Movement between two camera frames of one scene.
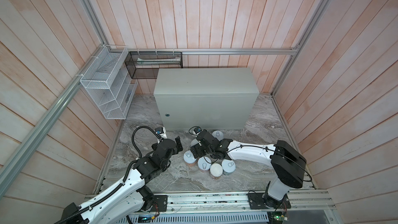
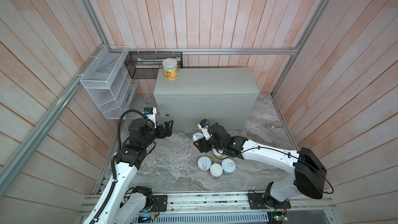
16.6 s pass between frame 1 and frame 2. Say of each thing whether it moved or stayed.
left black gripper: moved
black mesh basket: stayed
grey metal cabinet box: stayed
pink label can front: stayed
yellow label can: moved
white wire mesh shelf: stayed
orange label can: moved
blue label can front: stayed
